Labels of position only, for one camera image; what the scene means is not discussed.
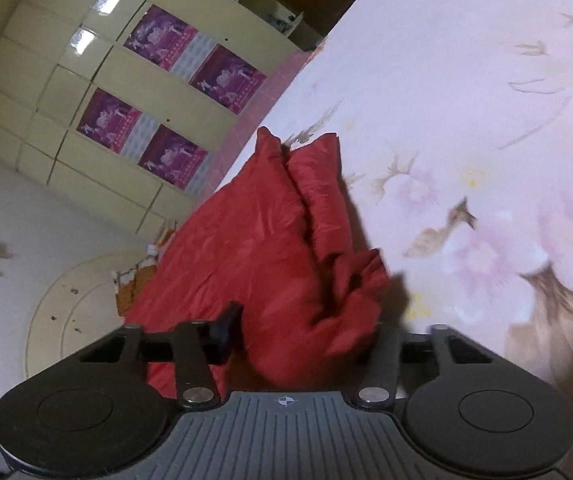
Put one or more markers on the cream wardrobe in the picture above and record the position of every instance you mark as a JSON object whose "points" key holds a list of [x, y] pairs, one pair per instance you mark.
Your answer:
{"points": [[41, 70]]}

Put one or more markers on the purple wall poster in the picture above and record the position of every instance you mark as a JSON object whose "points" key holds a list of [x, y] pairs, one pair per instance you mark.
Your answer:
{"points": [[227, 79], [109, 119], [159, 35], [171, 156]]}

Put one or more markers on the brown bag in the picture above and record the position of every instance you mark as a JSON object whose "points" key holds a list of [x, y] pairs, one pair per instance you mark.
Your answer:
{"points": [[126, 295]]}

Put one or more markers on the red quilted jacket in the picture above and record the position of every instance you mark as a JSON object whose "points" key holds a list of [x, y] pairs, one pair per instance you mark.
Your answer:
{"points": [[266, 260]]}

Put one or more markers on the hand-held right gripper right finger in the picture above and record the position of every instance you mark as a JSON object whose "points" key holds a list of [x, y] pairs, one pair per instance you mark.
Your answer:
{"points": [[384, 365]]}

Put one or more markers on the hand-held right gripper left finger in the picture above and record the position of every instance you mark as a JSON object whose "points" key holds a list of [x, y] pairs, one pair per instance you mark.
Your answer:
{"points": [[191, 360]]}

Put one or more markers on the cream corner shelf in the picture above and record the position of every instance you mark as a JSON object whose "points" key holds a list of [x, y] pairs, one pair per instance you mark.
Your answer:
{"points": [[271, 15]]}

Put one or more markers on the cream round headboard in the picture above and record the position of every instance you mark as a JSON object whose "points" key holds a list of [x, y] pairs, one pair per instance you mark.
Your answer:
{"points": [[66, 300]]}

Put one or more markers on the pink checkered bed sheet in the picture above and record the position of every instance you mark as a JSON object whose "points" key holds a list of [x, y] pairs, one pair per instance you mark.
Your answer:
{"points": [[261, 110]]}

